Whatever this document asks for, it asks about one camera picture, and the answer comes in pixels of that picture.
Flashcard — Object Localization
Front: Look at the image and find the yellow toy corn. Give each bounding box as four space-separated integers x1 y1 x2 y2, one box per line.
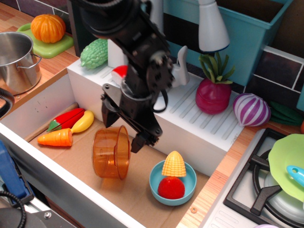
161 151 186 177

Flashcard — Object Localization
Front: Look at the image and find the stainless steel pot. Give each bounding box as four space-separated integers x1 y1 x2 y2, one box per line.
0 32 42 95

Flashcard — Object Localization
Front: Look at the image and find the red toy tomato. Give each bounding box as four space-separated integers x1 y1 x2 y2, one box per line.
158 177 185 200

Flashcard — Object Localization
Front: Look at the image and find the purple white toy onion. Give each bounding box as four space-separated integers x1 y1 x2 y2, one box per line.
233 93 271 127

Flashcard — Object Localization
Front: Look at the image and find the magenta toy beet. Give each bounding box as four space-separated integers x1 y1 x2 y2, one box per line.
195 52 235 114

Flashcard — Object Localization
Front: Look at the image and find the light blue bowl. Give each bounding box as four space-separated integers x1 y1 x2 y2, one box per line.
149 161 197 206

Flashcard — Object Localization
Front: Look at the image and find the black stove grate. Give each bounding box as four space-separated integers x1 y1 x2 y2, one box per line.
223 128 304 228

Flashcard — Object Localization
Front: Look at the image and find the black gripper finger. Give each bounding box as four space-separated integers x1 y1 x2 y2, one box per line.
102 99 119 128
131 133 151 153

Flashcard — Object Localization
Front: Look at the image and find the orange transparent plastic pot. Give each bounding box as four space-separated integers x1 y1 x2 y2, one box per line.
92 125 131 180

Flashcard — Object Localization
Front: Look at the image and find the dark green felt leaf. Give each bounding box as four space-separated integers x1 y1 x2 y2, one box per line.
269 101 304 126

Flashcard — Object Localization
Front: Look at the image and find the teal plastic bin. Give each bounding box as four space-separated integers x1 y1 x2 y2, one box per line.
163 0 292 86

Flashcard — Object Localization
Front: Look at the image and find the blue clamp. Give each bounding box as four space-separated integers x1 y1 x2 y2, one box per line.
0 141 35 204

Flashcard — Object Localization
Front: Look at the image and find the green toy bitter gourd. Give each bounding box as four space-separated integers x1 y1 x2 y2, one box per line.
80 38 108 69

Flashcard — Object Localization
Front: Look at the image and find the green cutting board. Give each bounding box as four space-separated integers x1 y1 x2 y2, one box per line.
17 23 74 59

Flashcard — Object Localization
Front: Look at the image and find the yellow toy banana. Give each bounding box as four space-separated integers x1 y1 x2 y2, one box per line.
71 110 95 133

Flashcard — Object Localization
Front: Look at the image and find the orange toy pumpkin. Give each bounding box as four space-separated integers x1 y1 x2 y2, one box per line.
30 14 66 43

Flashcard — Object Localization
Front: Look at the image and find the light blue utensil handle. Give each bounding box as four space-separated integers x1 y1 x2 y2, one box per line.
286 165 304 187

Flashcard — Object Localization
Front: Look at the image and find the orange toy carrot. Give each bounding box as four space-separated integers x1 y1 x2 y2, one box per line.
37 128 73 146

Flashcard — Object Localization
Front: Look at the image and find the black cable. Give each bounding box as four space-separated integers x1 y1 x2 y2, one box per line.
0 87 15 118

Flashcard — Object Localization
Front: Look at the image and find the red white toy sushi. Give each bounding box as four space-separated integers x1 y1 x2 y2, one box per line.
111 65 128 86

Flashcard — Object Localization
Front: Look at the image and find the light green plate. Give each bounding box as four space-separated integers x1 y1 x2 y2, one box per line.
268 134 304 202

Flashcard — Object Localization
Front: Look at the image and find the white salt shaker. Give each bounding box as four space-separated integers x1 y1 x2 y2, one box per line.
108 39 128 68

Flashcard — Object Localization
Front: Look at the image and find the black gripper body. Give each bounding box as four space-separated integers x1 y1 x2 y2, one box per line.
101 84 162 145

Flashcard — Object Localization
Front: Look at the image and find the white sink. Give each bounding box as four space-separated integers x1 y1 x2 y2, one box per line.
0 51 252 228

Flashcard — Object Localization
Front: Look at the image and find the grey sink faucet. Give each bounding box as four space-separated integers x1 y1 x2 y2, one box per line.
149 0 230 87

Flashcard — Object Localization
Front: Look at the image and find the red toy chili pepper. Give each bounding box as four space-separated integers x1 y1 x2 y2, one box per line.
47 108 85 133

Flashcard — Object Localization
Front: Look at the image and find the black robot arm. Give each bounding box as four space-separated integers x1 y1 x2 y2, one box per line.
75 0 174 153

